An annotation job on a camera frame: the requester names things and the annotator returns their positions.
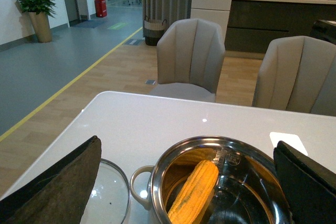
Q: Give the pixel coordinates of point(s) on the blue floor mat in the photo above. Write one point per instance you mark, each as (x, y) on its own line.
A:
(90, 23)

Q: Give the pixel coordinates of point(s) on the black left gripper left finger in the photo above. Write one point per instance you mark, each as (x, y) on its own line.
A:
(60, 193)

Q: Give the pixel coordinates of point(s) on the beige chair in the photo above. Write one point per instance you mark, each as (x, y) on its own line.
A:
(190, 57)
(297, 74)

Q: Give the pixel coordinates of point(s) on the potted green plant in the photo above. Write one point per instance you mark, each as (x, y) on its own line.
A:
(39, 11)

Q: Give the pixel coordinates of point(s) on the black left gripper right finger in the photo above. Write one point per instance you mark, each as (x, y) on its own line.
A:
(309, 187)

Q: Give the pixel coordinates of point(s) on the glass pot lid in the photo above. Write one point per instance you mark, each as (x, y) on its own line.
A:
(110, 197)

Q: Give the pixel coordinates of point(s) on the woven laundry basket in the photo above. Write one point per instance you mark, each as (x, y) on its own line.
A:
(153, 30)

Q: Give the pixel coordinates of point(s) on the beige chair left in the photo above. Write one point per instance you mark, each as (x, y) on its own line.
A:
(190, 57)

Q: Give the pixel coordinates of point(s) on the dark kitchen counter cabinet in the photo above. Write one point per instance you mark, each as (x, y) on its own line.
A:
(252, 25)

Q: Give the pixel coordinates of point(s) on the beige electric cooking pot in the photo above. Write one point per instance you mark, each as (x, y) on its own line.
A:
(247, 189)

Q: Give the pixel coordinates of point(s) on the beige chair right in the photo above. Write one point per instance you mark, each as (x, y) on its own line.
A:
(297, 74)

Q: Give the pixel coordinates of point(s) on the yellow corn cob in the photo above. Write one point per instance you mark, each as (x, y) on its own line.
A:
(194, 193)

